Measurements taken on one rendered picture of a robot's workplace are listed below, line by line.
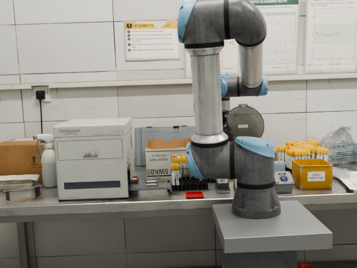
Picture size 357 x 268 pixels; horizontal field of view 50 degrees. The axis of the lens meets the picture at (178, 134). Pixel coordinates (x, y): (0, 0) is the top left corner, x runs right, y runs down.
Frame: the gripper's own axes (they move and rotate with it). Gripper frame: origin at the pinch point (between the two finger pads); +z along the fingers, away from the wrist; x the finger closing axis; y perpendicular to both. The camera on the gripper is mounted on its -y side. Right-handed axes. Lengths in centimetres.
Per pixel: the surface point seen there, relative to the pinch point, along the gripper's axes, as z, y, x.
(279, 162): 3.0, 4.4, -24.6
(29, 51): -51, 55, 96
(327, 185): 11.1, -3.3, -41.9
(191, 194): 12.5, -5.5, 13.2
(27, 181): 9, 12, 85
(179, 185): 10.4, 1.7, 18.0
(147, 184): 7.6, -5.9, 30.6
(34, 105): -22, 55, 96
